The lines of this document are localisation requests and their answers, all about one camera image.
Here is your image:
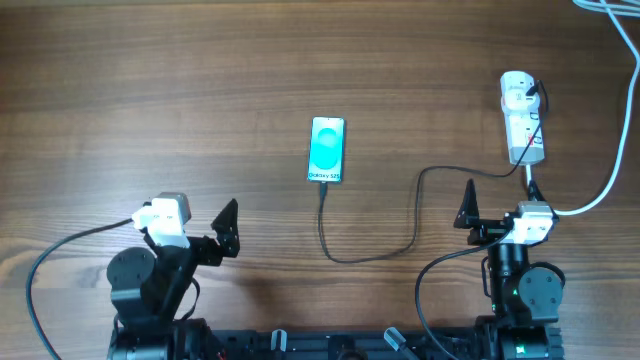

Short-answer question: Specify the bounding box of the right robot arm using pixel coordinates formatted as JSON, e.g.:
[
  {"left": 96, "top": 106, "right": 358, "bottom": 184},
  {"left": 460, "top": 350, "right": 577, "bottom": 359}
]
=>
[{"left": 454, "top": 180, "right": 566, "bottom": 359}]

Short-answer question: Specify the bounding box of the white power strip cord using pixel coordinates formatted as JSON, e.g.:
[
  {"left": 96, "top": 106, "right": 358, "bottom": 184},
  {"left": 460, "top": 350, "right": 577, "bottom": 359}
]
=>
[{"left": 524, "top": 0, "right": 640, "bottom": 217}]

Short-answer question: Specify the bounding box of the black USB charging cable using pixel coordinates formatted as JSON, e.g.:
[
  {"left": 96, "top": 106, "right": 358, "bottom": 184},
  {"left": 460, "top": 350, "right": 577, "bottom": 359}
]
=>
[{"left": 316, "top": 80, "right": 550, "bottom": 264}]

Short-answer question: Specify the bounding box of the black camera cable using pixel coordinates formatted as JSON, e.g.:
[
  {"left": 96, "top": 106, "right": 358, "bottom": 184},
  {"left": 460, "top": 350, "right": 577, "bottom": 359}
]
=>
[
  {"left": 413, "top": 227, "right": 516, "bottom": 360},
  {"left": 25, "top": 217, "right": 136, "bottom": 360}
]

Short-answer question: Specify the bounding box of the black left camera cable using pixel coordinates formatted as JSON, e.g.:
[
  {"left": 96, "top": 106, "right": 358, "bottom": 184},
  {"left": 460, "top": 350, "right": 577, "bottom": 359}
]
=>
[{"left": 25, "top": 217, "right": 136, "bottom": 360}]

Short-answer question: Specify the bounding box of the white USB charger adapter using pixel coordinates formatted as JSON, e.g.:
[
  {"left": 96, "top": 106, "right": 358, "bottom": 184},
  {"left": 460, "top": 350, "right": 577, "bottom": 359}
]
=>
[{"left": 501, "top": 87, "right": 540, "bottom": 115}]

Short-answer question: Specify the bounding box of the blue Galaxy S25 smartphone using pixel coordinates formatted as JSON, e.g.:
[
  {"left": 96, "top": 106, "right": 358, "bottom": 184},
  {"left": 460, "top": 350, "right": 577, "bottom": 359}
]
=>
[{"left": 307, "top": 117, "right": 346, "bottom": 183}]

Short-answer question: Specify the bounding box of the white power strip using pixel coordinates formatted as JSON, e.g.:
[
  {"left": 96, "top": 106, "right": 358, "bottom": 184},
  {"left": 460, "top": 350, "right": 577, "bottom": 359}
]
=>
[{"left": 500, "top": 71, "right": 545, "bottom": 165}]

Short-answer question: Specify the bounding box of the black right camera cable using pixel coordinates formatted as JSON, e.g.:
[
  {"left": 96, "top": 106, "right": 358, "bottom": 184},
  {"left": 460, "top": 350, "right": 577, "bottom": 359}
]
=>
[{"left": 413, "top": 227, "right": 516, "bottom": 360}]

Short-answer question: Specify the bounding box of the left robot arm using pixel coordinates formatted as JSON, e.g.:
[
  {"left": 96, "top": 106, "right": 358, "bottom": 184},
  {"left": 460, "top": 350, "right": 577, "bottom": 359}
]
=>
[{"left": 107, "top": 192, "right": 240, "bottom": 359}]

